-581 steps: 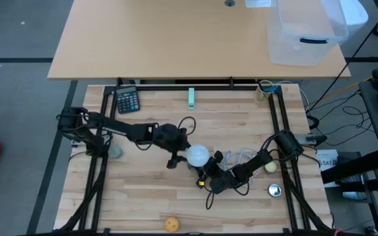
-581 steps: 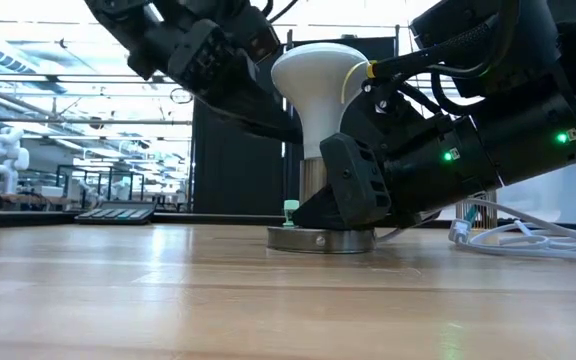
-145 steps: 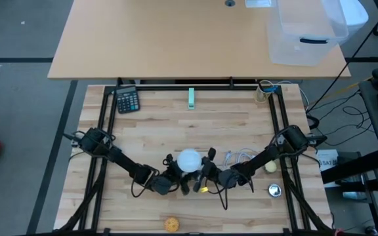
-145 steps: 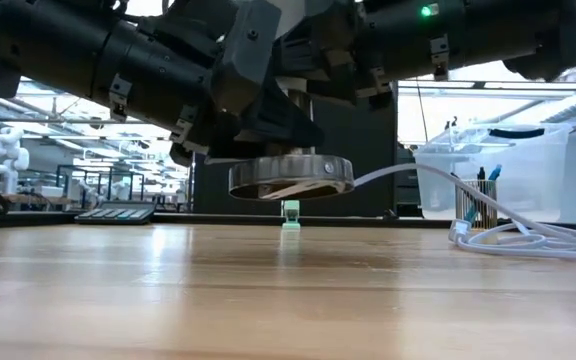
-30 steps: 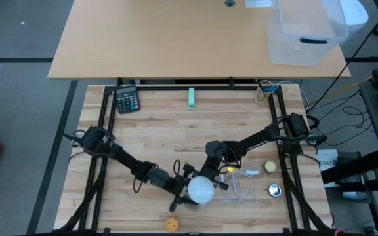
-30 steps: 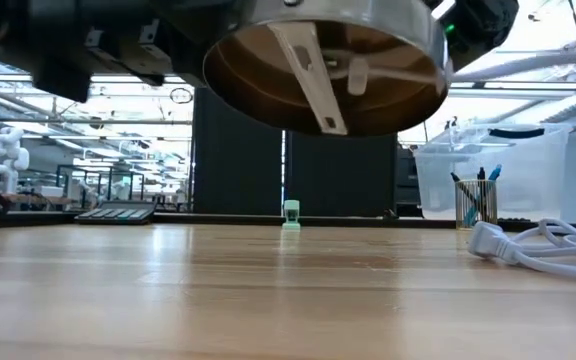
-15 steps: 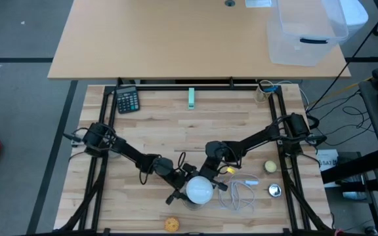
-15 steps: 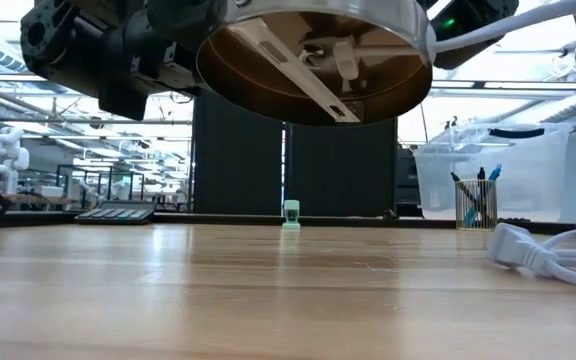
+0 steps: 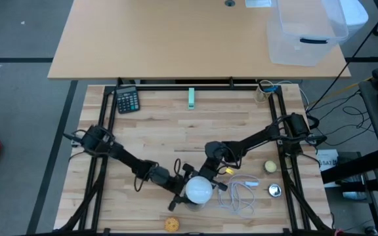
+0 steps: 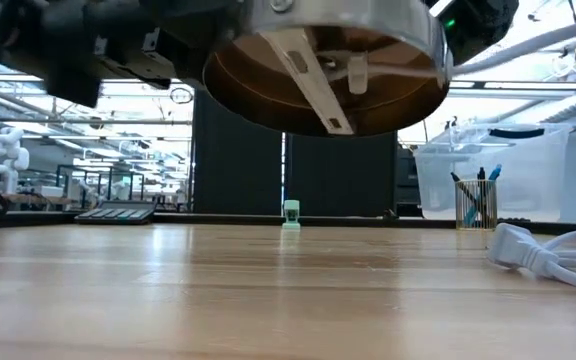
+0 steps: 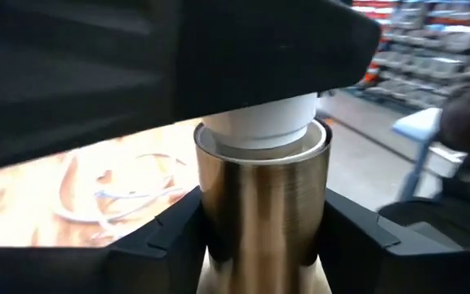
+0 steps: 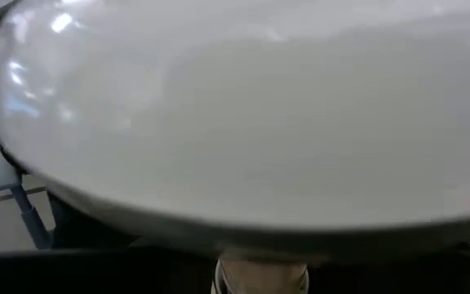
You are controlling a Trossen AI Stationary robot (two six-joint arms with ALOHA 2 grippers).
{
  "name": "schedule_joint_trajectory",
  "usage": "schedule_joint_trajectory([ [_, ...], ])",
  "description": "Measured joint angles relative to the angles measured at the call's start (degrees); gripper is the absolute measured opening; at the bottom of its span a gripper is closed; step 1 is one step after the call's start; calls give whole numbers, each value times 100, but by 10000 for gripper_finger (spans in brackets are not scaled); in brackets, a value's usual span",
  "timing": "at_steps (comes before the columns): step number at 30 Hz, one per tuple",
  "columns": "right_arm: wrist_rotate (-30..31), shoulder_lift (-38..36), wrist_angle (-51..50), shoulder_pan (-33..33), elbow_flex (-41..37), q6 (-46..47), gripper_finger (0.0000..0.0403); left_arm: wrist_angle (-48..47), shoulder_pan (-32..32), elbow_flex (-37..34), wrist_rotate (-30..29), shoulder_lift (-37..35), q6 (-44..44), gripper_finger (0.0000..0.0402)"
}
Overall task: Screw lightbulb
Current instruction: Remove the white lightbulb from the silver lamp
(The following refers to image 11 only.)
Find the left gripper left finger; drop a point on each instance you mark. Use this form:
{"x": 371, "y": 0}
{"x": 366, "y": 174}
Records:
{"x": 76, "y": 271}

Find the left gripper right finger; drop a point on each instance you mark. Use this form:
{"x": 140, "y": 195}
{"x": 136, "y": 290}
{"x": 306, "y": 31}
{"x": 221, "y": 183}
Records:
{"x": 402, "y": 269}

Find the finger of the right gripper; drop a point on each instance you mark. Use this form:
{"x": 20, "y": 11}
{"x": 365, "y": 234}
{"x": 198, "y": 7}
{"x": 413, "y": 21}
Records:
{"x": 280, "y": 45}

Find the white flood lightbulb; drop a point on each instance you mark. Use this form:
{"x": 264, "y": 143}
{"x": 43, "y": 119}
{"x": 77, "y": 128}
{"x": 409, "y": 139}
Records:
{"x": 263, "y": 122}

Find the brass lamp socket base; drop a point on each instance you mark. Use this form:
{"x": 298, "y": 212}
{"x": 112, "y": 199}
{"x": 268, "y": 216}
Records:
{"x": 259, "y": 212}

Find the light blue stool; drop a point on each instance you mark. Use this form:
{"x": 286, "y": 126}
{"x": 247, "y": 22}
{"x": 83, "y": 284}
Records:
{"x": 416, "y": 126}

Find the background storage shelves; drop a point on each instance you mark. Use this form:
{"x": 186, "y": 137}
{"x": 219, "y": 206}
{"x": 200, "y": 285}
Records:
{"x": 431, "y": 41}

